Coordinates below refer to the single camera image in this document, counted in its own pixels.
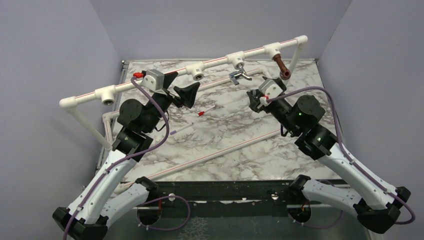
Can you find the white purple marker pen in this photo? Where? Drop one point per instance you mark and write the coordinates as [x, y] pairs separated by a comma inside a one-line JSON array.
[[173, 132]]

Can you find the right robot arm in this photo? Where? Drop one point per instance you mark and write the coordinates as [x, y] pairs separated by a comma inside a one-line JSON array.
[[375, 203]]

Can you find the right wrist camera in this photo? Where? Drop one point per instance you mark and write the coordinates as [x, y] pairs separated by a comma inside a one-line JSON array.
[[270, 90]]

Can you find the brown plastic faucet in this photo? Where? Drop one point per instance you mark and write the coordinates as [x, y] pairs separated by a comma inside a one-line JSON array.
[[284, 72]]

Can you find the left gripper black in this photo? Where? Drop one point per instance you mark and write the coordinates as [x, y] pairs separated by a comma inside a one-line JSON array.
[[187, 95]]

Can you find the chrome metal faucet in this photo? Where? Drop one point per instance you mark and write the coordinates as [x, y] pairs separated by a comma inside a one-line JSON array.
[[239, 73]]

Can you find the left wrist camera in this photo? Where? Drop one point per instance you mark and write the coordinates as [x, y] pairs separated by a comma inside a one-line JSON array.
[[152, 79]]

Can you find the white red marker pen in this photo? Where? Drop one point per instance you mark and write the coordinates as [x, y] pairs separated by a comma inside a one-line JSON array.
[[201, 113]]

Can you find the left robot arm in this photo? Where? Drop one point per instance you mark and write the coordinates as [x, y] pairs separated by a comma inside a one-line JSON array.
[[90, 216]]

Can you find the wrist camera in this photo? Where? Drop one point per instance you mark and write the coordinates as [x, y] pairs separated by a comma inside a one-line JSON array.
[[270, 90], [152, 79]]

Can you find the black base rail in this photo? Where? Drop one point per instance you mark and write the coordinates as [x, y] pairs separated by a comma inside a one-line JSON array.
[[224, 199]]

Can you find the white PVC pipe frame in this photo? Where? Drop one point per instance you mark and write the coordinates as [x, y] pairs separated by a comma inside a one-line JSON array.
[[107, 95]]

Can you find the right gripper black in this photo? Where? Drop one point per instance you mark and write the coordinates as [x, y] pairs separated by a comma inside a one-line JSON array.
[[254, 104]]

